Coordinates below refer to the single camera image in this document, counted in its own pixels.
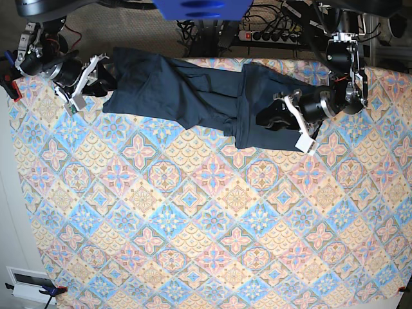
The white power strip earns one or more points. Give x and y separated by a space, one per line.
267 37

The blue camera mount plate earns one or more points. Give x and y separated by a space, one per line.
229 10

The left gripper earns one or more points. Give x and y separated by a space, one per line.
315 107

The red black clamp upper left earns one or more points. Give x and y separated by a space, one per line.
11 88

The dark navy t-shirt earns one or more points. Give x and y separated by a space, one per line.
151 85

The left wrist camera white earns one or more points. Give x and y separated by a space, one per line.
305 142

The white wall outlet box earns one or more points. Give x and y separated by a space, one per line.
27 284

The blue clamp upper left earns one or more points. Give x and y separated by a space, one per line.
13 58

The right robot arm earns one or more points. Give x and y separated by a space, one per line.
43 51

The blue clamp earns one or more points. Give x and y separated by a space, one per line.
48 290
13 58

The blue clamp lower left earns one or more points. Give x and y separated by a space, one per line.
48 290

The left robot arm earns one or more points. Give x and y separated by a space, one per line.
332 30

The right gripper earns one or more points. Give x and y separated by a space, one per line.
99 82

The patterned colourful tablecloth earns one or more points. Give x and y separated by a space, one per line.
135 212

